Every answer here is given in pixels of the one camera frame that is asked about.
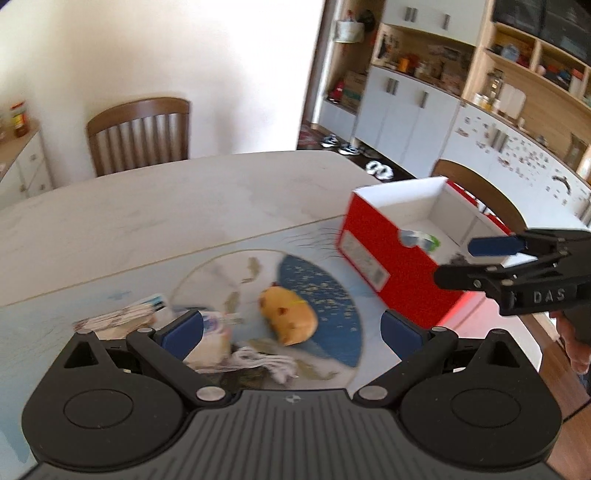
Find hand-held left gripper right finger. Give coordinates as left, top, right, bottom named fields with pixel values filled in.
left=353, top=310, right=539, bottom=408

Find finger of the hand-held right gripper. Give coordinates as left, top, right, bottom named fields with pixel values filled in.
left=468, top=228, right=591, bottom=259
left=434, top=251, right=568, bottom=289

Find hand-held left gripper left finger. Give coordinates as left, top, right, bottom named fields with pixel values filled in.
left=58, top=310, right=232, bottom=407

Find bread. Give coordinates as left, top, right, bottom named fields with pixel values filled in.
left=185, top=311, right=245, bottom=372

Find red cardboard box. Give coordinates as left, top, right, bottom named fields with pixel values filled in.
left=337, top=176, right=525, bottom=330

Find orange hamster plush toy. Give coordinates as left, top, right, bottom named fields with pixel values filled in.
left=259, top=285, right=318, bottom=347

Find person's right hand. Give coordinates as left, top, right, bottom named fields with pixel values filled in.
left=549, top=308, right=591, bottom=374

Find brown wooden chair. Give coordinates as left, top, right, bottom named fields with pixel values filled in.
left=86, top=97, right=191, bottom=177
left=431, top=159, right=527, bottom=232

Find green white packet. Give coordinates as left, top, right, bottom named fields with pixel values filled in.
left=399, top=228, right=441, bottom=252

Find white blue flat packet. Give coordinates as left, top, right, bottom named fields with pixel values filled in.
left=74, top=294, right=174, bottom=340

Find printed fish table mat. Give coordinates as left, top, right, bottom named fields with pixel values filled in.
left=0, top=213, right=546, bottom=480

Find white board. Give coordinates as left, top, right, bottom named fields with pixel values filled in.
left=499, top=84, right=527, bottom=118

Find glass jar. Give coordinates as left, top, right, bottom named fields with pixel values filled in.
left=485, top=69, right=505, bottom=100

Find white low cabinet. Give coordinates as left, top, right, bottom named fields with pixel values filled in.
left=318, top=99, right=358, bottom=139

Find stacked cardboard boxes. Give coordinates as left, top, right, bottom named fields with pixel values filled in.
left=342, top=71, right=369, bottom=110

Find white sideboard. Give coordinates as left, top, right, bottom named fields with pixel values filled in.
left=0, top=124, right=54, bottom=210

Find dark storage box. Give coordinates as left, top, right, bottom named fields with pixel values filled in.
left=492, top=0, right=591, bottom=47

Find red lid jar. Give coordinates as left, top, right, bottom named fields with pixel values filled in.
left=10, top=100, right=29, bottom=138

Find white wooden wall cabinet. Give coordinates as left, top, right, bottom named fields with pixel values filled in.
left=355, top=0, right=591, bottom=232

